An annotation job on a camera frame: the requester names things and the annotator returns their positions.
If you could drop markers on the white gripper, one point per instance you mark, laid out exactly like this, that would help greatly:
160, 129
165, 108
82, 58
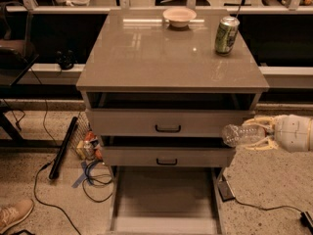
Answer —
290, 132

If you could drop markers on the clear plastic water bottle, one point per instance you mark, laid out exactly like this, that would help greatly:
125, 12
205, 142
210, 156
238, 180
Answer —
234, 135

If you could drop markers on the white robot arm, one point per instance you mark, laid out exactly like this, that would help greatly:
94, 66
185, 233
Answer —
270, 132

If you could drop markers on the top grey drawer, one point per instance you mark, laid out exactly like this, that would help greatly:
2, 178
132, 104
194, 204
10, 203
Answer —
161, 123

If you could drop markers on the grey drawer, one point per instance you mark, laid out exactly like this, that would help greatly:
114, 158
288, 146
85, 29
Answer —
161, 123
189, 157

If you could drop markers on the grey drawer cabinet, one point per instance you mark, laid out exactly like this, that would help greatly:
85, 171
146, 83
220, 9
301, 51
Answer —
140, 62

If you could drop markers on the bottom open drawer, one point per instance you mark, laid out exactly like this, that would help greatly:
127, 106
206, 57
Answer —
165, 201

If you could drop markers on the middle grey drawer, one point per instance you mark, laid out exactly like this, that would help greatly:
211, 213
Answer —
189, 157

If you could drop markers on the black power adapter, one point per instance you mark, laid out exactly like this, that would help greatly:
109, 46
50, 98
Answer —
225, 191

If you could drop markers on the green soda can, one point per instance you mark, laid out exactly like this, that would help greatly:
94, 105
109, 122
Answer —
226, 35

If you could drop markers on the white ceramic bowl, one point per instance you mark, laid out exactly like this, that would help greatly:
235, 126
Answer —
179, 16

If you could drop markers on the black headset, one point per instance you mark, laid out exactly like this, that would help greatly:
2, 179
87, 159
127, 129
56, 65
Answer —
65, 60

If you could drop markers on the black bar on floor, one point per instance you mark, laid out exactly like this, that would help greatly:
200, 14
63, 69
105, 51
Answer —
54, 172

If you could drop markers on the dark office chair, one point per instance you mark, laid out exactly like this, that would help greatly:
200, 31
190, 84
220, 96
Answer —
17, 56

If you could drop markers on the tan shoe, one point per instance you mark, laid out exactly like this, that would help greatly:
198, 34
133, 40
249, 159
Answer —
15, 214

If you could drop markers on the wire basket with items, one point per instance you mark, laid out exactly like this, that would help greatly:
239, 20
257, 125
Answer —
84, 142

